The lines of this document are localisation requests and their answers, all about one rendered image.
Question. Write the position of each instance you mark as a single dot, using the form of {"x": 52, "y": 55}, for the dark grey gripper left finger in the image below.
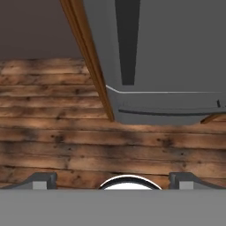
{"x": 44, "y": 179}

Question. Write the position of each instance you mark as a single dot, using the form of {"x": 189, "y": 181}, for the white round thing black rim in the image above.
{"x": 129, "y": 183}

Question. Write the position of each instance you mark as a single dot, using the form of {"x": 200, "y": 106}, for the grey fridge bottom drawer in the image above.
{"x": 164, "y": 98}

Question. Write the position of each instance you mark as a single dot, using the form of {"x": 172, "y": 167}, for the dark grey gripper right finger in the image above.
{"x": 180, "y": 179}

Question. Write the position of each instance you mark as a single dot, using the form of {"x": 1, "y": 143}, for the grey fridge door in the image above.
{"x": 176, "y": 44}

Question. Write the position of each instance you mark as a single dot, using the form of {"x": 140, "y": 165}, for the brown wooden cabinet side panel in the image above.
{"x": 209, "y": 118}
{"x": 88, "y": 50}

